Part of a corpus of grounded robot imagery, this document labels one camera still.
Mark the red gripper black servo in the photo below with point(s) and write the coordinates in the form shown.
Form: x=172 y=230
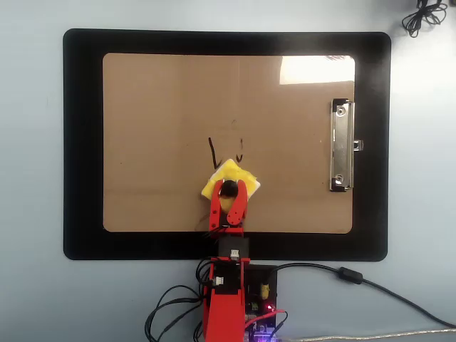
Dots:
x=231 y=231

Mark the yellow white sponge black knob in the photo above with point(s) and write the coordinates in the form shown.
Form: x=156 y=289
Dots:
x=231 y=171

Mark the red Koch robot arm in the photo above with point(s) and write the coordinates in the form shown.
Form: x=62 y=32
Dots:
x=224 y=313

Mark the brown clipboard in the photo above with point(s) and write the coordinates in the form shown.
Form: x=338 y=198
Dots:
x=160 y=142

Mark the controller circuit board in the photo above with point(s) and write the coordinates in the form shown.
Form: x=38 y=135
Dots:
x=261 y=317

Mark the metal clipboard clip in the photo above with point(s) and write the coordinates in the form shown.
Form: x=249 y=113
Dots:
x=342 y=149

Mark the black mat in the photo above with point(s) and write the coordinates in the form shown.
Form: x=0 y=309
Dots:
x=82 y=142

